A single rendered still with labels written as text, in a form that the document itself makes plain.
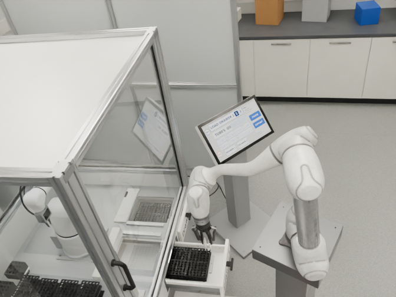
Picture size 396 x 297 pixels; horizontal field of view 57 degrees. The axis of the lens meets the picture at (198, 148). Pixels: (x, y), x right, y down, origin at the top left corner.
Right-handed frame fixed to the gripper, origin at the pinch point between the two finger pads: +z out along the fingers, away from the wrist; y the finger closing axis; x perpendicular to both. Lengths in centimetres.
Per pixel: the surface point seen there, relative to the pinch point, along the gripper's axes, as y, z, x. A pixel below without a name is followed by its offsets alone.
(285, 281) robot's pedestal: 41, 46, 8
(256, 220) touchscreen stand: 16, 92, 92
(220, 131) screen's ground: -2, -16, 79
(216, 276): 5.0, 12.5, -11.8
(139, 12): -69, -74, 161
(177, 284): -14.2, 8.3, -20.7
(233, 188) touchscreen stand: 1, 42, 82
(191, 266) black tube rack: -8.1, 5.8, -10.7
